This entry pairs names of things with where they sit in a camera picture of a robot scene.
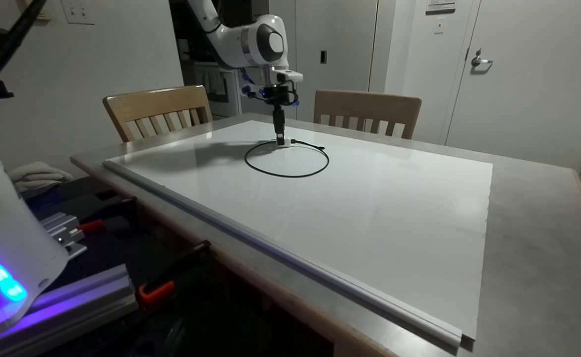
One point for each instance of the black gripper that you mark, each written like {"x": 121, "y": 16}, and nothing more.
{"x": 278, "y": 93}

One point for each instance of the wooden slat-back chair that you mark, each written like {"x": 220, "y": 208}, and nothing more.
{"x": 369, "y": 103}
{"x": 157, "y": 101}

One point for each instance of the white crumpled cloth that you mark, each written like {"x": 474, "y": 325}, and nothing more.
{"x": 38, "y": 176}

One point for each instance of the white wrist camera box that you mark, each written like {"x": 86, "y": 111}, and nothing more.
{"x": 290, "y": 75}

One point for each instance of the small black wall switch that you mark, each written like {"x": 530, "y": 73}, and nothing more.
{"x": 324, "y": 55}

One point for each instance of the white whiteboard sheet with rail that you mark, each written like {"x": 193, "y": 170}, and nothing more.
{"x": 341, "y": 218}

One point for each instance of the white wall switch plate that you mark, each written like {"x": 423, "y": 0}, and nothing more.
{"x": 78, "y": 10}

